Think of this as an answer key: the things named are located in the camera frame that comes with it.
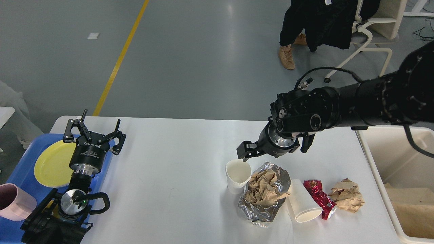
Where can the white office chair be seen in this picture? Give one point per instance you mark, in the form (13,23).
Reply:
(371,34)

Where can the pink mug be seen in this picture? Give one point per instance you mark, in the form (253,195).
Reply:
(15,203)

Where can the white desk leg background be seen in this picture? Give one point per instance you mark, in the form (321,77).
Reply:
(417,8)

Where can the person in white trousers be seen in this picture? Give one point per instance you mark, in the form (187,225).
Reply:
(20,122)

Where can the red snack wrapper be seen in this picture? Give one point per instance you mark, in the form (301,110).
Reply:
(315,189)

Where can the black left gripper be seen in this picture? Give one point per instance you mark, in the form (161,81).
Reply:
(89,156)

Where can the aluminium foil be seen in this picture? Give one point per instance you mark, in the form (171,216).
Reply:
(262,215)

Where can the blue plastic tray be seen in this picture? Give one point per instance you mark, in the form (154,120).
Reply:
(23,177)

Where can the person in black trousers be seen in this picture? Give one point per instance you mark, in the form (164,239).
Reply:
(291,33)

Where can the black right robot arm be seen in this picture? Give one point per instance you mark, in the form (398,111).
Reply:
(403,97)

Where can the white paper cup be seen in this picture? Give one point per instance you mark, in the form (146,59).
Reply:
(238,173)
(304,207)

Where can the black jacket on chair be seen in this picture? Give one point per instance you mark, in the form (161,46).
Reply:
(331,24)

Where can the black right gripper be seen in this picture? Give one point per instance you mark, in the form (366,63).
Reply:
(271,143)

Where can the white plastic bin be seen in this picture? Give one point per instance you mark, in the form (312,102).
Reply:
(394,161)

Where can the yellow plastic plate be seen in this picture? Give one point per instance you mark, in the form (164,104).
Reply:
(52,166)

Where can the white side table left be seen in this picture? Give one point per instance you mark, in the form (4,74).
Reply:
(5,115)

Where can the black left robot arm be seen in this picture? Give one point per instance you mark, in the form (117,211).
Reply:
(61,217)

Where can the small crumpled brown paper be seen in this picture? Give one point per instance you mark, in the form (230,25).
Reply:
(347,196)

